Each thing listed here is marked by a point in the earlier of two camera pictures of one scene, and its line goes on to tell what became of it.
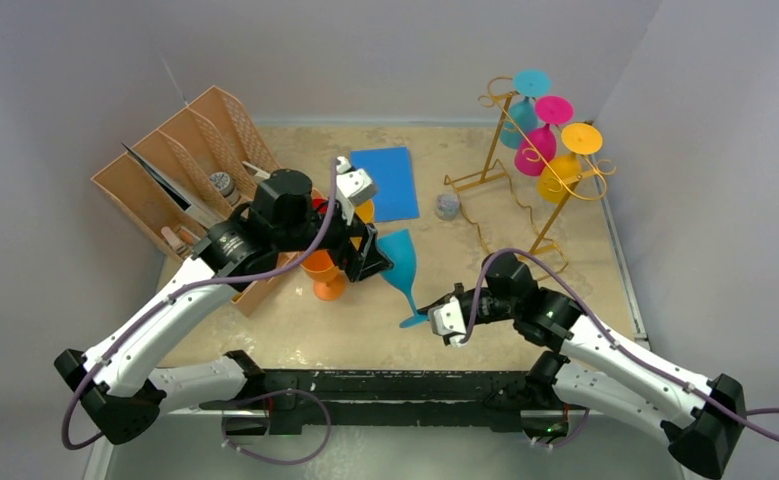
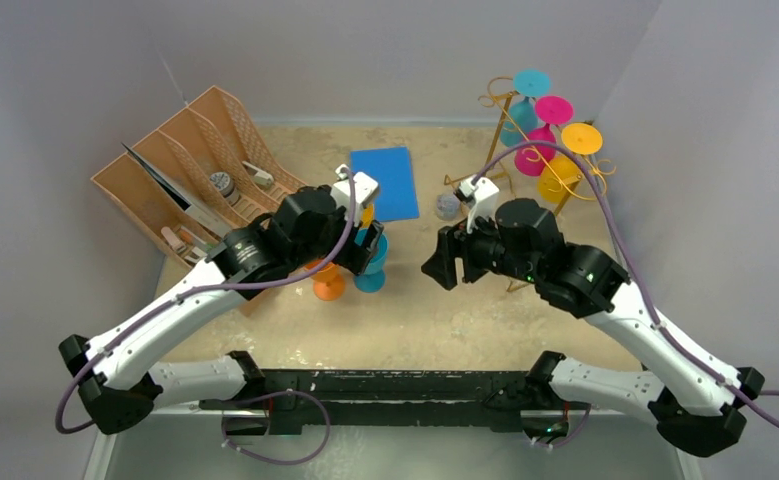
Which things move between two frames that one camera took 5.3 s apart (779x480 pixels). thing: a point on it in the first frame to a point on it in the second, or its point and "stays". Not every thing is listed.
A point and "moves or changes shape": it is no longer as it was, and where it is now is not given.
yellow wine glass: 560,174 stays
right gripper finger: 435,305 to 476,254
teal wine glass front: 400,249 moves or changes shape
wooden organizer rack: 198,167 stays
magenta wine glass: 537,146 stays
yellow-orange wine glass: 365,211 stays
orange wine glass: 327,278 stays
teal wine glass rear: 523,115 stays
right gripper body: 461,303 to 460,252
